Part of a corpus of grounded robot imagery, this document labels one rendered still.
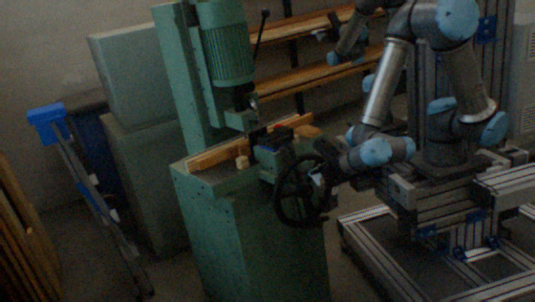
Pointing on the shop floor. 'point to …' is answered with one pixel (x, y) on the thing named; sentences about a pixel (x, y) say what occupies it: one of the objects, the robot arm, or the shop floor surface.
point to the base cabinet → (257, 253)
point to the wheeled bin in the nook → (96, 142)
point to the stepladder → (53, 116)
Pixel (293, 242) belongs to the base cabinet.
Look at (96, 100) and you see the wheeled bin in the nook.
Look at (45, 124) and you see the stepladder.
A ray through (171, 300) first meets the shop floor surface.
